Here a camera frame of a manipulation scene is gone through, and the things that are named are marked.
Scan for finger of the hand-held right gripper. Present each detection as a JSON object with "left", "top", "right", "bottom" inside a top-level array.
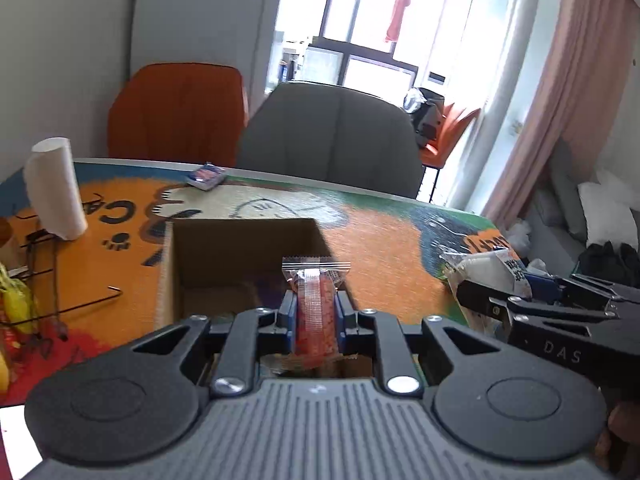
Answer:
[
  {"left": 523, "top": 272, "right": 640, "bottom": 306},
  {"left": 457, "top": 280, "right": 617, "bottom": 326}
]

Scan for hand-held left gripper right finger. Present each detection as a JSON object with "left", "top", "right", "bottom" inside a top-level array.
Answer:
[{"left": 334, "top": 292, "right": 502, "bottom": 395}]

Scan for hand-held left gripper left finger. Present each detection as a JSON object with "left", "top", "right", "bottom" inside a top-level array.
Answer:
[{"left": 129, "top": 305, "right": 296, "bottom": 396}]

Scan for orange snack packet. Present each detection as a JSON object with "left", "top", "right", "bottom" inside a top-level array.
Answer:
[{"left": 281, "top": 256, "right": 352, "bottom": 369}]

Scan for clear packet with black label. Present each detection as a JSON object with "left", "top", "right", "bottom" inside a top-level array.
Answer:
[{"left": 442, "top": 249, "right": 534, "bottom": 306}]

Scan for cardboard box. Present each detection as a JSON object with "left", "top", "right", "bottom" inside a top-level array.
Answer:
[{"left": 155, "top": 218, "right": 382, "bottom": 379}]

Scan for person's right hand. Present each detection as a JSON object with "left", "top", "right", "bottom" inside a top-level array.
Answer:
[{"left": 594, "top": 402, "right": 640, "bottom": 479}]

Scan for pile of black clothes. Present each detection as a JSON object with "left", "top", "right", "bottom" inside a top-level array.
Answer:
[{"left": 575, "top": 241, "right": 640, "bottom": 287}]

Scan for grey sofa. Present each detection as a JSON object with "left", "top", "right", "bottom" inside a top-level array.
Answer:
[{"left": 530, "top": 140, "right": 640, "bottom": 282}]

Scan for white pillow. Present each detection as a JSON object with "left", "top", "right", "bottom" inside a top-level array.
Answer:
[
  {"left": 595, "top": 167, "right": 640, "bottom": 206},
  {"left": 577, "top": 181, "right": 639, "bottom": 249}
]

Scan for printed cartoon table mat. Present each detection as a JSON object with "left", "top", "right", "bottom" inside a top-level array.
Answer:
[{"left": 0, "top": 160, "right": 527, "bottom": 407}]

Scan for grey cushion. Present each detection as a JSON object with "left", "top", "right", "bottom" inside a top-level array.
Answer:
[{"left": 547, "top": 140, "right": 589, "bottom": 241}]

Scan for orange chair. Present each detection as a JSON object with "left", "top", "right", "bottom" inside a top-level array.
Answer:
[
  {"left": 107, "top": 63, "right": 250, "bottom": 161},
  {"left": 419, "top": 102, "right": 482, "bottom": 171}
]

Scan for small blue card box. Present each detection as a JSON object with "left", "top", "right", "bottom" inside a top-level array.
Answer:
[{"left": 185, "top": 162, "right": 226, "bottom": 192}]

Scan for grey chair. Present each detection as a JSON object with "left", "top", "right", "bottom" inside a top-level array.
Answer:
[{"left": 235, "top": 81, "right": 426, "bottom": 200}]

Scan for black bag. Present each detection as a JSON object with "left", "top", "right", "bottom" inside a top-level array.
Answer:
[{"left": 404, "top": 87, "right": 446, "bottom": 149}]

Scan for pink curtain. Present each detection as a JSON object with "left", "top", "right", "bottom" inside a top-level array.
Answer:
[{"left": 482, "top": 0, "right": 632, "bottom": 222}]

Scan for white paper towel roll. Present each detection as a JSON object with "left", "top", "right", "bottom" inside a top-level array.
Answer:
[{"left": 23, "top": 137, "right": 89, "bottom": 241}]

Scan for yellow bananas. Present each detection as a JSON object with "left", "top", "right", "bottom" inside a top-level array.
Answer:
[{"left": 0, "top": 260, "right": 39, "bottom": 337}]

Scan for white sheet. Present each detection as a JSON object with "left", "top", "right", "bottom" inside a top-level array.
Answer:
[{"left": 0, "top": 405, "right": 44, "bottom": 480}]

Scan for red hanging garment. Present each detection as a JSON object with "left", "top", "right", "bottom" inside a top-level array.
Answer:
[{"left": 384, "top": 0, "right": 419, "bottom": 44}]

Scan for black wire rack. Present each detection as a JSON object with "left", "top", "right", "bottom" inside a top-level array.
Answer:
[{"left": 0, "top": 215, "right": 124, "bottom": 357}]

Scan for black window frame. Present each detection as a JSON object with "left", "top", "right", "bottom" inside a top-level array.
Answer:
[{"left": 310, "top": 35, "right": 419, "bottom": 92}]

